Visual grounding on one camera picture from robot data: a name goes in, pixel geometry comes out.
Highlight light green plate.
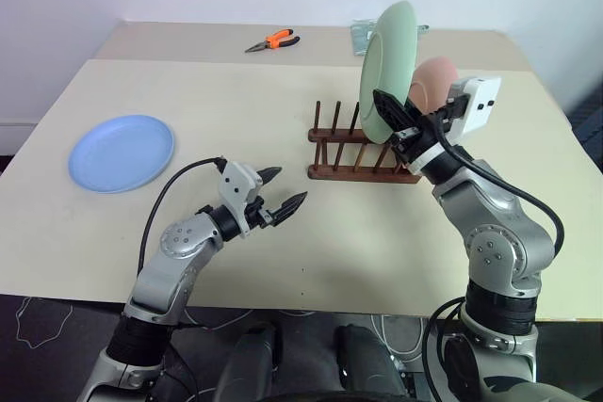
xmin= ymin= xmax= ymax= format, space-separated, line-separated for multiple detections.
xmin=359 ymin=0 xmax=419 ymax=144

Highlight white cable bundle on floor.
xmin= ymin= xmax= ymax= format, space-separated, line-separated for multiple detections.
xmin=366 ymin=313 xmax=426 ymax=362

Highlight wooden dish rack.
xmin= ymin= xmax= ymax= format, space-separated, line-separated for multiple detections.
xmin=307 ymin=100 xmax=424 ymax=183

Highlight light blue plate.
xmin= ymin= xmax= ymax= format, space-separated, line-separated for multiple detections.
xmin=68 ymin=114 xmax=176 ymax=195

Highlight dark rounded shape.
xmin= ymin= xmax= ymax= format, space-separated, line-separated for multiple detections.
xmin=218 ymin=320 xmax=285 ymax=402
xmin=333 ymin=323 xmax=407 ymax=402

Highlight orange handled pliers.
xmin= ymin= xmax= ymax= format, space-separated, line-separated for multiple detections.
xmin=244 ymin=29 xmax=302 ymax=54

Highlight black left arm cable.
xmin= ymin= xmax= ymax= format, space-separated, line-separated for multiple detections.
xmin=138 ymin=156 xmax=228 ymax=279

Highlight white thread on floor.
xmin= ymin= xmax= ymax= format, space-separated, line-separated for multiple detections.
xmin=12 ymin=298 xmax=75 ymax=343

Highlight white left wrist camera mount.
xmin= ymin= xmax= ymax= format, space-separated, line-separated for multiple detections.
xmin=220 ymin=161 xmax=264 ymax=239

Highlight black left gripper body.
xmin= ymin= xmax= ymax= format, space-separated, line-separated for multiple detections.
xmin=244 ymin=195 xmax=280 ymax=231

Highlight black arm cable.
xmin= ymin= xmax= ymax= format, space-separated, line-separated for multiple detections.
xmin=422 ymin=112 xmax=566 ymax=281
xmin=138 ymin=156 xmax=228 ymax=279

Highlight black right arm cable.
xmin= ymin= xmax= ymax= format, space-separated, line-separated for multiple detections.
xmin=422 ymin=112 xmax=566 ymax=281

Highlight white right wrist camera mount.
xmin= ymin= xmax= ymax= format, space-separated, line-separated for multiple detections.
xmin=407 ymin=75 xmax=502 ymax=173

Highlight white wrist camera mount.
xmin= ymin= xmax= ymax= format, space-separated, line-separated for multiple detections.
xmin=220 ymin=161 xmax=264 ymax=239
xmin=407 ymin=75 xmax=502 ymax=173

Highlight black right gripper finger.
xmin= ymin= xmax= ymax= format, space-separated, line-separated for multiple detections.
xmin=372 ymin=88 xmax=424 ymax=136

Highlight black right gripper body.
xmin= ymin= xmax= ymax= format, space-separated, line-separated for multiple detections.
xmin=388 ymin=93 xmax=468 ymax=163

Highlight pink plate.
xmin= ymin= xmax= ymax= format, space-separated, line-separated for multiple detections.
xmin=408 ymin=56 xmax=460 ymax=117

